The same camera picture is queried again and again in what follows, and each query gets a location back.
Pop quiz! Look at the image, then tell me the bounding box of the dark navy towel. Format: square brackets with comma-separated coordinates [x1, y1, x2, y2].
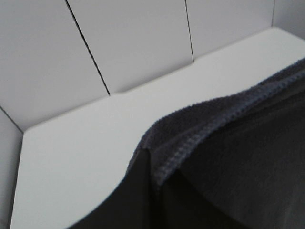
[134, 60, 305, 229]

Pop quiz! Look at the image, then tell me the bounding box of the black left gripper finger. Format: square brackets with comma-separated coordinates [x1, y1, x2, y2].
[70, 149, 155, 229]

